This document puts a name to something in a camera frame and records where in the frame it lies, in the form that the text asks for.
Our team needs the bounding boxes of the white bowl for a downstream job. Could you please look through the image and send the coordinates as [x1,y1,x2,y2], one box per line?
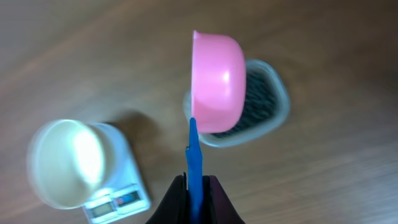
[27,119,116,210]

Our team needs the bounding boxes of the pink scoop with blue handle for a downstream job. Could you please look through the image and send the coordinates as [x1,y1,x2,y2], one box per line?
[185,31,246,223]

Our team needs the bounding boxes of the black beans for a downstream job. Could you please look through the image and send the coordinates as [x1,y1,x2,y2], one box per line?
[212,72,277,138]

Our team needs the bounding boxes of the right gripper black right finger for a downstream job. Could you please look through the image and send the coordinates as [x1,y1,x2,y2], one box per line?
[201,175,245,224]

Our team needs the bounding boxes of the clear plastic container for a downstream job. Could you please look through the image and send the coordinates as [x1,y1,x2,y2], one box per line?
[183,60,290,147]

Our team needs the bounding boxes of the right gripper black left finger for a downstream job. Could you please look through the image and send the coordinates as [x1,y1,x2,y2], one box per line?
[146,174,188,224]

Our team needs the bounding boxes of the white digital kitchen scale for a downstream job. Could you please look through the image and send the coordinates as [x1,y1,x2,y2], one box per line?
[82,123,151,223]

